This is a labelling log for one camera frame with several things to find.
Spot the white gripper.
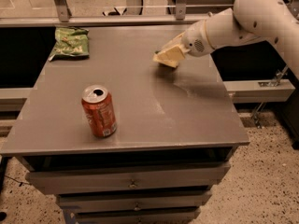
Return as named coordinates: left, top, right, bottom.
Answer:
left=153, top=21, right=215, bottom=68

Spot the green and yellow sponge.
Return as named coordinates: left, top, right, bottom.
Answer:
left=153, top=50, right=180, bottom=68

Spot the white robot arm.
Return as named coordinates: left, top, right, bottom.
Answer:
left=153, top=0, right=299, bottom=77

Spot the red coke can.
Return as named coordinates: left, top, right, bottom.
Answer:
left=81, top=85, right=117, bottom=137

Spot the grey drawer cabinet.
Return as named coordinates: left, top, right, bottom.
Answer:
left=0, top=23, right=251, bottom=224

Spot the green chip bag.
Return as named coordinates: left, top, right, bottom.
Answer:
left=49, top=27, right=89, bottom=62

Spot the middle grey drawer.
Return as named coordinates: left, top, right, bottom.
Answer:
left=58, top=189, right=211, bottom=213

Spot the grey drawer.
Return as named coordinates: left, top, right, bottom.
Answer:
left=58, top=189, right=211, bottom=213
left=26, top=162, right=230, bottom=194
left=76, top=207, right=199, bottom=224

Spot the bottom grey drawer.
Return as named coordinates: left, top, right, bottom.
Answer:
left=76, top=207, right=199, bottom=224

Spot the top grey drawer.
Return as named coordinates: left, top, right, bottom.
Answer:
left=26, top=162, right=230, bottom=194

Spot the metal window rail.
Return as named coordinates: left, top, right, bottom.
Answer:
left=0, top=14, right=209, bottom=28

